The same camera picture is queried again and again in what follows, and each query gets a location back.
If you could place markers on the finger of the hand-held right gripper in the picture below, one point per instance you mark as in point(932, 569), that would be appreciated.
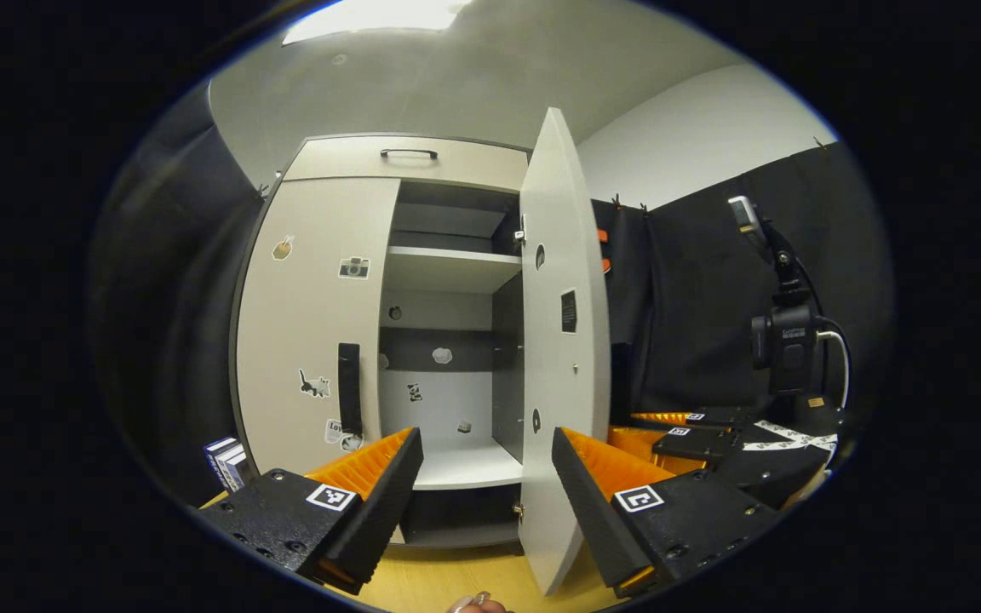
point(703, 444)
point(725, 417)

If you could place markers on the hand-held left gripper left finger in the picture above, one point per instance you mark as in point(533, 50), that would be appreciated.
point(388, 502)

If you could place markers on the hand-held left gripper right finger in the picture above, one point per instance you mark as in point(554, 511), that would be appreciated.
point(593, 511)

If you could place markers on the beige double-door shoe cabinet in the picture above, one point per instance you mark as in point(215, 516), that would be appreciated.
point(435, 409)

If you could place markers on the beige cabinet door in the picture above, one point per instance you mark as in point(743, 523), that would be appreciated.
point(312, 315)
point(567, 383)

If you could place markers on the metal door hinge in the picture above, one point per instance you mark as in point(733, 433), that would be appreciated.
point(518, 512)
point(520, 236)

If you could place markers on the white cabinet shelf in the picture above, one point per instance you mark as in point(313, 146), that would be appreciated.
point(448, 268)
point(465, 468)

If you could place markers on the beige cabinet drawer front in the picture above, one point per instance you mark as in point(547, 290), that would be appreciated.
point(473, 166)

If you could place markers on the black backdrop cloth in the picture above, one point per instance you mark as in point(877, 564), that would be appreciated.
point(167, 298)
point(695, 298)

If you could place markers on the white striped boxes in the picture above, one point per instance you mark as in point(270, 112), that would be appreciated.
point(226, 464)

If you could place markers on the orange clamp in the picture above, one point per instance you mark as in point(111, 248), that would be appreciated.
point(603, 251)

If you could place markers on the ceiling light panel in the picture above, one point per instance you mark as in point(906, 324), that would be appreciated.
point(371, 17)

